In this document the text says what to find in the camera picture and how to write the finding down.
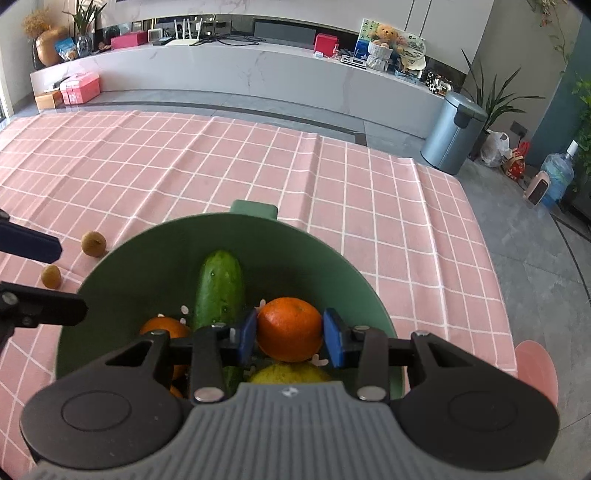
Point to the pink checked tablecloth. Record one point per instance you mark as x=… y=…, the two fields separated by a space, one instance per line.
x=231 y=170

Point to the printed picture board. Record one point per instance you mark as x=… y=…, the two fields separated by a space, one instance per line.
x=365 y=39

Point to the black and white figurines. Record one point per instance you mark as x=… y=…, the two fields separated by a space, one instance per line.
x=437 y=83

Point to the hanging green vine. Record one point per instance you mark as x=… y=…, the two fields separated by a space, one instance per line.
x=556 y=32

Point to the red box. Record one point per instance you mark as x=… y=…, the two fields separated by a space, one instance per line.
x=326 y=45

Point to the orange tangerine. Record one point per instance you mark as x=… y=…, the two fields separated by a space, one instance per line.
x=164 y=326
x=288 y=328

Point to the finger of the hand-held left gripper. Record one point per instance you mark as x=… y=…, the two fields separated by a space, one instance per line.
x=32 y=244
x=46 y=307

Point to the brown round vase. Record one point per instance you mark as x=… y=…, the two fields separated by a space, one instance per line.
x=48 y=48

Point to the white plastic bag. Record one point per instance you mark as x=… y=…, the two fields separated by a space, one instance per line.
x=495 y=148

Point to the green cucumber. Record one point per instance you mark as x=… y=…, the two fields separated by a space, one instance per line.
x=220 y=286

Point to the small brown longan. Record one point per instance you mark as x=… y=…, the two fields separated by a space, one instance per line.
x=94 y=242

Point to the pink storage box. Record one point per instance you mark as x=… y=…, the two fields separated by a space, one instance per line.
x=81 y=90

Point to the pink round stool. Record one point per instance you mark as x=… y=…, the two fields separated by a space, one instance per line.
x=535 y=374

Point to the green plastic colander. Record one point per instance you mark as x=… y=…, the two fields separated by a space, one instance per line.
x=138 y=258

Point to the red gift bag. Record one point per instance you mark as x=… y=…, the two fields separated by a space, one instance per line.
x=517 y=161

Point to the blue water jug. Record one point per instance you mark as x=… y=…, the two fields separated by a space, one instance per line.
x=561 y=177

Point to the small pink heater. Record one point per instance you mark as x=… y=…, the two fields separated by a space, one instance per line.
x=536 y=188

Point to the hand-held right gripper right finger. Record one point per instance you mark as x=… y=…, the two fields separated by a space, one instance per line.
x=334 y=337

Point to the magenta box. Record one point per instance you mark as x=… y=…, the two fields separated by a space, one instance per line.
x=127 y=40

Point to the brown kiwi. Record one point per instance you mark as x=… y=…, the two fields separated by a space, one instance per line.
x=51 y=277

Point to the snake plant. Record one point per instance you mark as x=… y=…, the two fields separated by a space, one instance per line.
x=491 y=99

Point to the small white clock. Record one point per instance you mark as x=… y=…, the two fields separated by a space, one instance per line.
x=154 y=35

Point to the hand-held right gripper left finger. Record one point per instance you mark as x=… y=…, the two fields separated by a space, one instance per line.
x=247 y=337

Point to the white marble television console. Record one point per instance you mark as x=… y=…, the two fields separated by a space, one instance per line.
x=258 y=74

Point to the orange cardboard box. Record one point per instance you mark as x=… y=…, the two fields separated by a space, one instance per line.
x=48 y=99

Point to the blue snack bag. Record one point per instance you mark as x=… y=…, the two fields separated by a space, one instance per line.
x=65 y=50

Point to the blue-grey pedal trash can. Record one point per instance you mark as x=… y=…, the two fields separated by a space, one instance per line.
x=450 y=134

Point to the teddy bear in white holder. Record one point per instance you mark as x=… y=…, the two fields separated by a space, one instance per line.
x=384 y=46

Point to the green plant in glass vase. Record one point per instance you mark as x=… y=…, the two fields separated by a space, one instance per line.
x=85 y=27

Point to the white router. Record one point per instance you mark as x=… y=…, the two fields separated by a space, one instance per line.
x=182 y=40

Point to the potted pothos plant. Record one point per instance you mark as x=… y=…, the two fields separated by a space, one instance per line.
x=584 y=115

